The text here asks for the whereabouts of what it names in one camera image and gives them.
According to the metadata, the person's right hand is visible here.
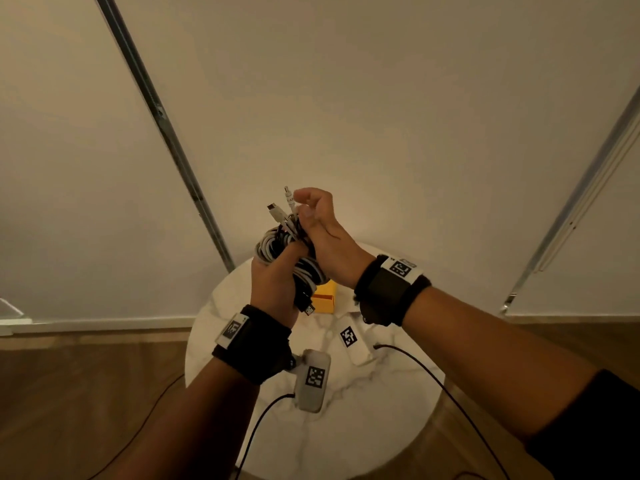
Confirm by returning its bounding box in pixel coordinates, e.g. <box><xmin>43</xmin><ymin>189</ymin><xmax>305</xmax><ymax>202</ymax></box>
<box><xmin>292</xmin><ymin>187</ymin><xmax>377</xmax><ymax>290</ymax></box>

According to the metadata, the person's left hand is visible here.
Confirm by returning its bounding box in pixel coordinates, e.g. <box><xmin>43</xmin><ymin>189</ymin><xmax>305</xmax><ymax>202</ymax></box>
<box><xmin>249</xmin><ymin>241</ymin><xmax>310</xmax><ymax>329</ymax></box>

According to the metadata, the white cable bundle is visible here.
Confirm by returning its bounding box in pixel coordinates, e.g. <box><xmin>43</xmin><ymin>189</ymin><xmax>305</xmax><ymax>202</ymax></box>
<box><xmin>254</xmin><ymin>226</ymin><xmax>331</xmax><ymax>300</ymax></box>

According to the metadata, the black cable with plug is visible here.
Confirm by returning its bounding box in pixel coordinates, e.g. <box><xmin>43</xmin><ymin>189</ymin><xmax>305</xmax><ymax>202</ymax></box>
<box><xmin>294</xmin><ymin>282</ymin><xmax>317</xmax><ymax>316</ymax></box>

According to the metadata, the person's left forearm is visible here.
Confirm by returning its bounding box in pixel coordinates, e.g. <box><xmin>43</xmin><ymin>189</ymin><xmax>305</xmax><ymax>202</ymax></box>
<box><xmin>114</xmin><ymin>357</ymin><xmax>261</xmax><ymax>480</ymax></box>

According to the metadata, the person's right forearm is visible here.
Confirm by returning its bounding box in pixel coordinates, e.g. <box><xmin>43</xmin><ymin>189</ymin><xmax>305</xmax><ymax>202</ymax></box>
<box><xmin>401</xmin><ymin>287</ymin><xmax>599</xmax><ymax>444</ymax></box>

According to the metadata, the small yellow box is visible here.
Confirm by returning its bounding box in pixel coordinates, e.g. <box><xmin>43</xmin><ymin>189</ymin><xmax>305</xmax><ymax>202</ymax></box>
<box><xmin>310</xmin><ymin>279</ymin><xmax>339</xmax><ymax>315</ymax></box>

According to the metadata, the round white marble table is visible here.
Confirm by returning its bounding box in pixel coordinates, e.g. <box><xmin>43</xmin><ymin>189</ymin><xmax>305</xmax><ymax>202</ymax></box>
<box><xmin>184</xmin><ymin>242</ymin><xmax>447</xmax><ymax>480</ymax></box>

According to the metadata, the white baseboard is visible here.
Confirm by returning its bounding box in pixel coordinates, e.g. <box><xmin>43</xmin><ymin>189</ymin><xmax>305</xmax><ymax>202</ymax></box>
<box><xmin>0</xmin><ymin>315</ymin><xmax>197</xmax><ymax>338</ymax></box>

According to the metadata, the black sleeve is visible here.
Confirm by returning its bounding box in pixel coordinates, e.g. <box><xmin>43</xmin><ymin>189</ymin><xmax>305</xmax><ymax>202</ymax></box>
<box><xmin>524</xmin><ymin>369</ymin><xmax>640</xmax><ymax>480</ymax></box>

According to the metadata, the black wrist strap with tag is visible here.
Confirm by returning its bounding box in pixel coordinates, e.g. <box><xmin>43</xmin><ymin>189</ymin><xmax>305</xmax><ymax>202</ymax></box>
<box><xmin>211</xmin><ymin>304</ymin><xmax>294</xmax><ymax>386</ymax></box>
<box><xmin>353</xmin><ymin>254</ymin><xmax>432</xmax><ymax>328</ymax></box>

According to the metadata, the white wrist camera with tag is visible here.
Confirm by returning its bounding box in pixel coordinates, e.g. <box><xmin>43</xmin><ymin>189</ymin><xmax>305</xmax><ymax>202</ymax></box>
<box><xmin>335</xmin><ymin>319</ymin><xmax>377</xmax><ymax>367</ymax></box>
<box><xmin>291</xmin><ymin>349</ymin><xmax>332</xmax><ymax>414</ymax></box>

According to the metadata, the dark metal wall rail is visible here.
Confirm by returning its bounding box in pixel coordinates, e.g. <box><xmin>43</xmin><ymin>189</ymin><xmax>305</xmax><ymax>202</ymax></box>
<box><xmin>93</xmin><ymin>0</ymin><xmax>236</xmax><ymax>274</ymax></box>

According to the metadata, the thin black camera cable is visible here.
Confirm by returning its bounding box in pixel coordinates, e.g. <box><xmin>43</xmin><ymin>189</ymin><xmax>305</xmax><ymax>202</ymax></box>
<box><xmin>234</xmin><ymin>393</ymin><xmax>296</xmax><ymax>480</ymax></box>
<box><xmin>372</xmin><ymin>343</ymin><xmax>511</xmax><ymax>480</ymax></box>

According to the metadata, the thin black floor cable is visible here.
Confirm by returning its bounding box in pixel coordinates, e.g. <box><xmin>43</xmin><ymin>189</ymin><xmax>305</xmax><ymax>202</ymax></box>
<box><xmin>86</xmin><ymin>373</ymin><xmax>186</xmax><ymax>480</ymax></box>

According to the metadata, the light metal wall rail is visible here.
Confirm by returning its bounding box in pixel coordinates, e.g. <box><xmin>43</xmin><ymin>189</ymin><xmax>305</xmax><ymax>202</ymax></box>
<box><xmin>498</xmin><ymin>86</ymin><xmax>640</xmax><ymax>316</ymax></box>

